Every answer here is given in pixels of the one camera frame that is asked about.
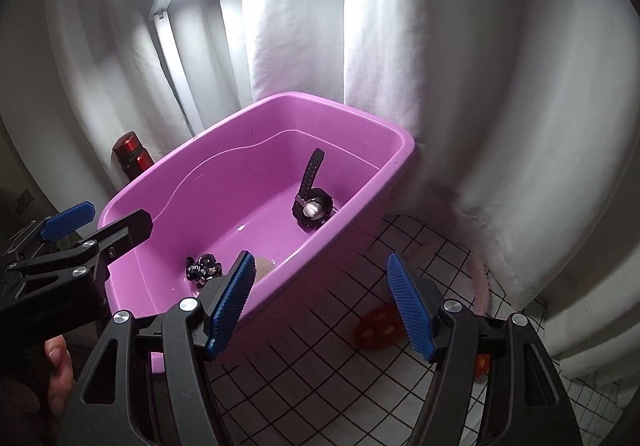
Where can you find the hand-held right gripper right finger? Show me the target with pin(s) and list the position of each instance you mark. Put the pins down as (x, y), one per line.
(412, 311)

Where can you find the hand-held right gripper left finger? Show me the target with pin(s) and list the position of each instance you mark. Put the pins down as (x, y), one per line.
(230, 311)

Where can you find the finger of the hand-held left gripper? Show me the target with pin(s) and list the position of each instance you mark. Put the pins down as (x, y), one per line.
(125, 231)
(65, 221)

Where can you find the beige plush hair clip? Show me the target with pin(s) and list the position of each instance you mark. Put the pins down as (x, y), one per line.
(262, 268)

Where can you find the pink plastic basin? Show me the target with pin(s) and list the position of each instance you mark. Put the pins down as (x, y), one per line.
(225, 186)

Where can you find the black wristwatch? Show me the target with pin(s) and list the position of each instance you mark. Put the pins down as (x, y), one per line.
(312, 211)

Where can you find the person's left hand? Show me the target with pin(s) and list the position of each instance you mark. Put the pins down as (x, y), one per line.
(57, 366)

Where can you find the pink knitted strawberry headband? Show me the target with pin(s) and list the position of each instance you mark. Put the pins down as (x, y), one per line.
(375, 326)

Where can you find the red bottle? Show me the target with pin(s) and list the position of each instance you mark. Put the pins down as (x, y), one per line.
(132, 156)

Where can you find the white grid tablecloth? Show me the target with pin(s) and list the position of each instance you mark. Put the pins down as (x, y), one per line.
(340, 376)

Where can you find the white curtain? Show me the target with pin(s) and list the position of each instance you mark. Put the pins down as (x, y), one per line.
(450, 76)

